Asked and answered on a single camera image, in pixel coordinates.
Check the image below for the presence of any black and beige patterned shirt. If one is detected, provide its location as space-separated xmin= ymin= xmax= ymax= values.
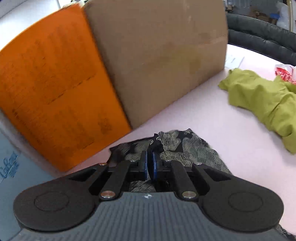
xmin=107 ymin=129 xmax=231 ymax=196

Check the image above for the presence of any orange and brown cardboard box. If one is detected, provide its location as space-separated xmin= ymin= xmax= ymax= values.
xmin=1 ymin=1 xmax=228 ymax=172

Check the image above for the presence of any light blue partition board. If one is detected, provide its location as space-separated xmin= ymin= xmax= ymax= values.
xmin=1 ymin=133 xmax=53 ymax=240

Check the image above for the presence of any green crumpled garment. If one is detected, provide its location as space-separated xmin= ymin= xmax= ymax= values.
xmin=219 ymin=68 xmax=295 ymax=154

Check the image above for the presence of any red and white packet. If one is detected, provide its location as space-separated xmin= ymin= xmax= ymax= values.
xmin=275 ymin=64 xmax=296 ymax=84

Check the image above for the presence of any black leather chair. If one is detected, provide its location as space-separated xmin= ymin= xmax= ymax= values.
xmin=226 ymin=14 xmax=296 ymax=66

